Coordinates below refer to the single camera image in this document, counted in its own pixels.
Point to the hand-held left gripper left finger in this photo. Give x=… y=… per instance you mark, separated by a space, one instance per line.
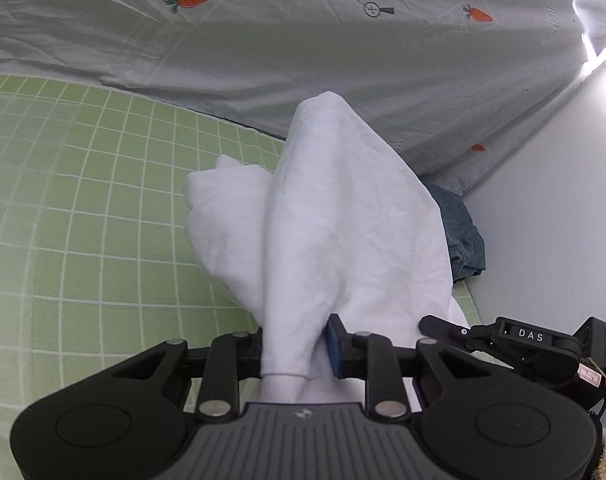
x=253 y=355

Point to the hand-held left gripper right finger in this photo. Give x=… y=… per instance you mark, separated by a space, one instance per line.
x=335 y=350

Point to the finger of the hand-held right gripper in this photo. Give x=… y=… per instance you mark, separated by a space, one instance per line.
x=445 y=330

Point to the white garment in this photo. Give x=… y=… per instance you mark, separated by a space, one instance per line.
x=333 y=220

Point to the white label tag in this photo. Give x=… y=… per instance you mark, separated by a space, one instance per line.
x=594 y=376

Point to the blue-grey denim garment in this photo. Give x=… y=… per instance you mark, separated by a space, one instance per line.
x=460 y=235

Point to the green checked bedsheet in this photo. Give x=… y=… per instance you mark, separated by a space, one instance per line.
x=93 y=220

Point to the grey carrot print bedsheet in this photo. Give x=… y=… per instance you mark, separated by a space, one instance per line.
x=308 y=45

